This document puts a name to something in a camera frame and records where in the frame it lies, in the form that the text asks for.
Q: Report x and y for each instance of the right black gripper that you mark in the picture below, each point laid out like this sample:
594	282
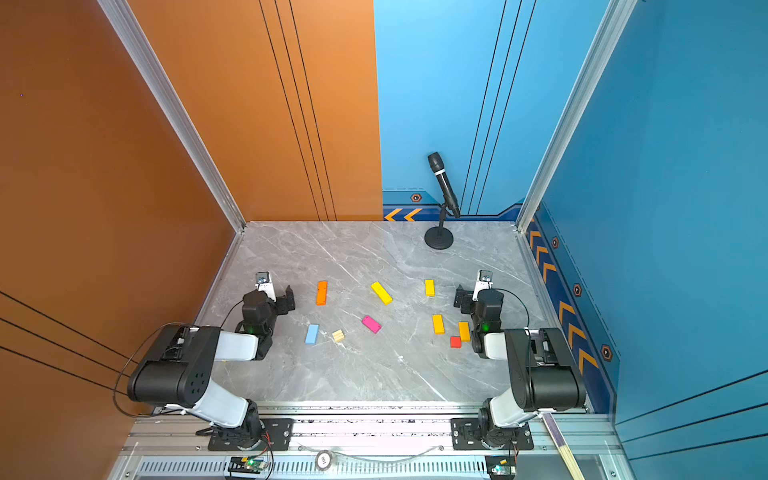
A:
463	299

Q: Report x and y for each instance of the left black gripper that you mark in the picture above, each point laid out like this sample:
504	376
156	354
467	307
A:
283	299

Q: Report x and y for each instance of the orange long block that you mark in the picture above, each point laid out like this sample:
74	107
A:
321	295

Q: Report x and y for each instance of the light blue block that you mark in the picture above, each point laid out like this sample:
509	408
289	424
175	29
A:
312	334

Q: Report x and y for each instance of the magenta block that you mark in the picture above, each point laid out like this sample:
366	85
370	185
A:
371	324

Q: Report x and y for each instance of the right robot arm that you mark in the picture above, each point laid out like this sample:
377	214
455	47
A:
543	376

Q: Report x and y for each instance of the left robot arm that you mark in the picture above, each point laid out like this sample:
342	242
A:
176	373

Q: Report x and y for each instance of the orange-yellow block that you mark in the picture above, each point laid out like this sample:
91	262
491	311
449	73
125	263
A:
464	332

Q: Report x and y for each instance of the yellow-orange block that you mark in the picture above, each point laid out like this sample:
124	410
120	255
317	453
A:
438	325

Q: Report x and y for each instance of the small yellow block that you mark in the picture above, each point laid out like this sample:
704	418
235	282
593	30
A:
430	288

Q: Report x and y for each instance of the black microphone on stand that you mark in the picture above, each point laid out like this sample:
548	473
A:
439	237

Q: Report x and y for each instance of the long yellow block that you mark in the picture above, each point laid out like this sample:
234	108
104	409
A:
382	293

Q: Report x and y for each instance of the left green circuit board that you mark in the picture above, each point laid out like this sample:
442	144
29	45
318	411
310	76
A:
248	468

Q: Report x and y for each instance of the green circuit board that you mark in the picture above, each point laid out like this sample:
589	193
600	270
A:
500	468
248	468

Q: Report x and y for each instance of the right green circuit board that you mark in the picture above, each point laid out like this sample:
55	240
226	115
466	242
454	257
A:
500	468

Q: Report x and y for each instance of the folded fan stick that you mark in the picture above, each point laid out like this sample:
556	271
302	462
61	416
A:
562	446

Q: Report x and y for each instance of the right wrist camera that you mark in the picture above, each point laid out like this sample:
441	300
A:
483	282

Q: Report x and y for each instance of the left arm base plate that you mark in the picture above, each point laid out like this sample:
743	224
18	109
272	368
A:
276	437

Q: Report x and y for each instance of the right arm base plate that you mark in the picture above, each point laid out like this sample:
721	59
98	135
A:
468	434

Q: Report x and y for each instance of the aluminium front rail frame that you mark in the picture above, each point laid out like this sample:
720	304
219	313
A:
370	440

